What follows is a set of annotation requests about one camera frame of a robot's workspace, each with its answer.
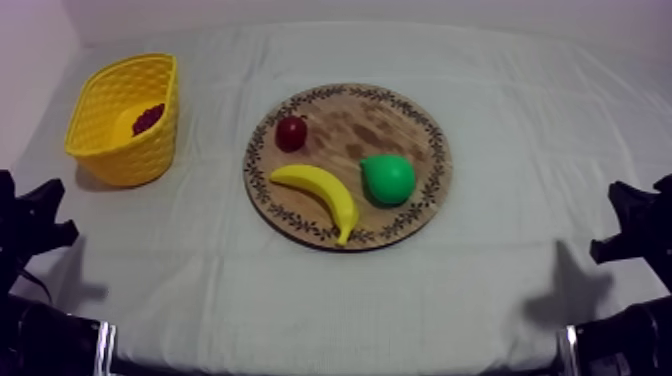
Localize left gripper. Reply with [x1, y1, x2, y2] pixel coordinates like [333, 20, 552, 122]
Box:
[0, 169, 80, 287]

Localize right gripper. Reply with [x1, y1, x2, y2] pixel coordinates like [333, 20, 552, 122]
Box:
[588, 174, 672, 293]

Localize purple toy grapes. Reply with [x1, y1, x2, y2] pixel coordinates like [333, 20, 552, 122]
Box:
[132, 102, 167, 137]

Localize yellow plastic basket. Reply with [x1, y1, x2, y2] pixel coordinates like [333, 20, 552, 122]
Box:
[64, 52, 180, 189]

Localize round wooden board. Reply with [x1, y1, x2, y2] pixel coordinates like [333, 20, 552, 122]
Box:
[242, 82, 454, 253]

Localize silver metal bar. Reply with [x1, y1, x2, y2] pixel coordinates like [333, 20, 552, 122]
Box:
[556, 324, 580, 376]
[93, 320, 118, 376]

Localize green toy pear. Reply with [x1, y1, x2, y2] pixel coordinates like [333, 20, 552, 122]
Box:
[359, 154, 418, 206]

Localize small red fruit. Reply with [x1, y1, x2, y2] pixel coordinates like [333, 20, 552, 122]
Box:
[274, 114, 309, 154]

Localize yellow toy banana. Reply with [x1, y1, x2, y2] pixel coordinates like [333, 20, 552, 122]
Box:
[269, 164, 361, 247]

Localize black cable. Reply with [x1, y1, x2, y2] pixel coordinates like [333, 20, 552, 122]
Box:
[19, 268, 55, 305]

